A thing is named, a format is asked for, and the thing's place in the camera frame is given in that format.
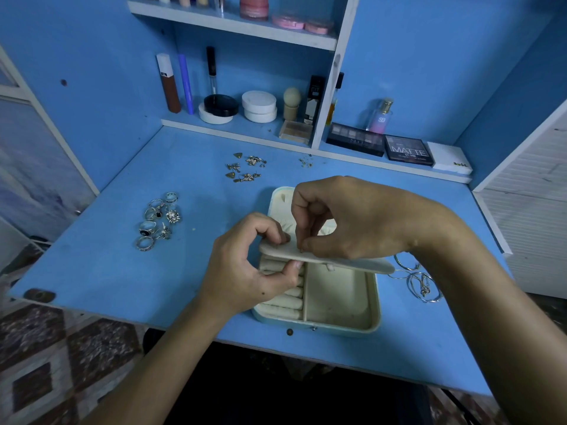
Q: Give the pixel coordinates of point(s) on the white flat box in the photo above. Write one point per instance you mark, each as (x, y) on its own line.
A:
(449, 158)

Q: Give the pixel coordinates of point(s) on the white bowl black inside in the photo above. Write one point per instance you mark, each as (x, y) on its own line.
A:
(220, 106)

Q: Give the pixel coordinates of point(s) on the square brown powder compact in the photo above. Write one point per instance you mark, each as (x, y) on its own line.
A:
(296, 131)

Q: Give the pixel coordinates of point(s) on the pile of small earrings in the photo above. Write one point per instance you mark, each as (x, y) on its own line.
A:
(248, 177)

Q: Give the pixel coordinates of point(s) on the person's left hand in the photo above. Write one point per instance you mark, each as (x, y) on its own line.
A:
(239, 274)

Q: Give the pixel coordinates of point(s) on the black lettered eyeshadow palette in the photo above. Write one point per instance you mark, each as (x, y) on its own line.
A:
(408, 150)

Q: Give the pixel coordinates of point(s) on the white round cream jar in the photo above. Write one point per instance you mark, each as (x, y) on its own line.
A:
(259, 106)

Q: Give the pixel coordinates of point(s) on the white shelf unit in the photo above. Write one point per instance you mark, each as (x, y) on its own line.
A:
(339, 48)

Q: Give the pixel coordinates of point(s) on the pink round jar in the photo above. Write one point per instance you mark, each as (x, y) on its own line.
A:
(254, 6)

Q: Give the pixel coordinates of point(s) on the blue cosmetic tube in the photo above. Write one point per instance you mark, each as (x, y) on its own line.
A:
(186, 86)

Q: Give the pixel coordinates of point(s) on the pile of silver rings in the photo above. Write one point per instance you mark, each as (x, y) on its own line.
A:
(174, 217)

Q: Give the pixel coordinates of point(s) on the black makeup brush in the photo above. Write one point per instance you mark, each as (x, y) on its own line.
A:
(212, 68)

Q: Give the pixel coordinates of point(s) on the beige makeup sponge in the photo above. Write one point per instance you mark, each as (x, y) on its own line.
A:
(292, 100)

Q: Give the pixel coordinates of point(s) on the person's dark clothing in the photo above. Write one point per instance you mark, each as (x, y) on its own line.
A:
(301, 385)

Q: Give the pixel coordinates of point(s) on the dark eyeshadow palette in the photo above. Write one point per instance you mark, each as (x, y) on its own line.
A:
(355, 140)

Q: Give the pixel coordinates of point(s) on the person's right hand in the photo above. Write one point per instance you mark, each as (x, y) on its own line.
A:
(372, 221)

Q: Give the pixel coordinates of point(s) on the pink flat compact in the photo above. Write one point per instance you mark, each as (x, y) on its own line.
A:
(320, 27)
(288, 22)

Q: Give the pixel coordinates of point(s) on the cream jewellery box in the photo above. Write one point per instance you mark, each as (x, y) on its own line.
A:
(341, 301)

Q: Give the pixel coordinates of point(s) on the thin dark cosmetic bottle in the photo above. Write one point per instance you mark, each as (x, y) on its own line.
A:
(333, 101)

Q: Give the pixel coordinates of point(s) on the person's left forearm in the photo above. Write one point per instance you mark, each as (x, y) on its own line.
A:
(173, 376)

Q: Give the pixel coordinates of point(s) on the black cosmetic bottle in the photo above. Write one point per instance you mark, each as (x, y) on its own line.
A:
(314, 100)

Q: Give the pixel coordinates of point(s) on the white framed marbled panel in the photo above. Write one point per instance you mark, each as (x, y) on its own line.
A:
(35, 172)

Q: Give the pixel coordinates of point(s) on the brown lipstick tube white cap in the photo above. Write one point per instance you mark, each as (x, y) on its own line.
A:
(169, 86)

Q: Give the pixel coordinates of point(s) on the person's right forearm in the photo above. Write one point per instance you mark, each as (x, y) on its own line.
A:
(505, 341)

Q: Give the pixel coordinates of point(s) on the small pink perfume bottle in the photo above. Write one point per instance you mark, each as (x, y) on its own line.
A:
(378, 119)

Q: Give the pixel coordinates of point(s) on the white slatted cabinet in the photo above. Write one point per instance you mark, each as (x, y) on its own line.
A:
(531, 217)

